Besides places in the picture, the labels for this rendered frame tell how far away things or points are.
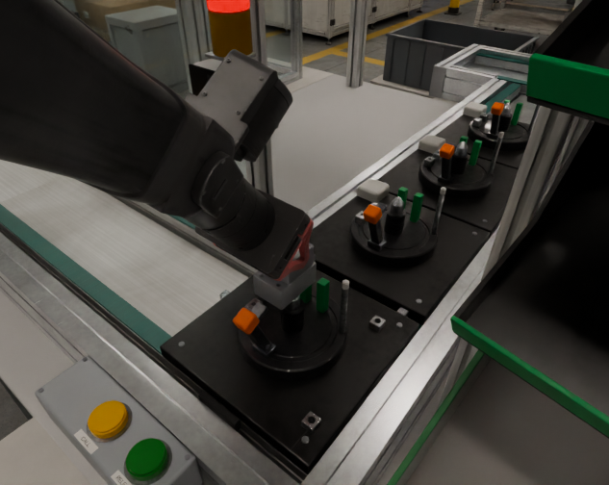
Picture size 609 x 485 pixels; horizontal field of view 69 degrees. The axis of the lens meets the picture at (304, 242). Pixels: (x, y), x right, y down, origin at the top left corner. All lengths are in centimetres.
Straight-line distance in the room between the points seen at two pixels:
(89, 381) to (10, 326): 30
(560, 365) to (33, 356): 71
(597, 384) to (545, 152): 15
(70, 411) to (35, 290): 23
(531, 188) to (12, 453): 66
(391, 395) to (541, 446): 19
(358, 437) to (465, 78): 129
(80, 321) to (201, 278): 19
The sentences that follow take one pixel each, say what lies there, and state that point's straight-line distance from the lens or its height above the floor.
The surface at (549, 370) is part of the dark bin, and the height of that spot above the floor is 120.
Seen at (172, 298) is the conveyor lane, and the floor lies 92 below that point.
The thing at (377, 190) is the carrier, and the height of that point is 99.
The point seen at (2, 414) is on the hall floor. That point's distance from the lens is 195.
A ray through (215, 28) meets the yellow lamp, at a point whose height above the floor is 129.
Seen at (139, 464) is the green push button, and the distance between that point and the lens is 52.
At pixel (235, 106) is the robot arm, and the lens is 33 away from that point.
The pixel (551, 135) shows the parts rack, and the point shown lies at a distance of 34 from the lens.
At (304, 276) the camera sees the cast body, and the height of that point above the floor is 108.
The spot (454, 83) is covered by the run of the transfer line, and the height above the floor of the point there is 92.
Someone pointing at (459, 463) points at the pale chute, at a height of 103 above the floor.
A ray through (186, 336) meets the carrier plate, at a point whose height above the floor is 97.
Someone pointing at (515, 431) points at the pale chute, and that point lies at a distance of 44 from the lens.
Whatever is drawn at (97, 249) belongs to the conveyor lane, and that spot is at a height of 92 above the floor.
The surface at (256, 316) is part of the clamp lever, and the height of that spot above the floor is 107.
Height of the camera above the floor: 142
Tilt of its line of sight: 39 degrees down
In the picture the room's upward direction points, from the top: straight up
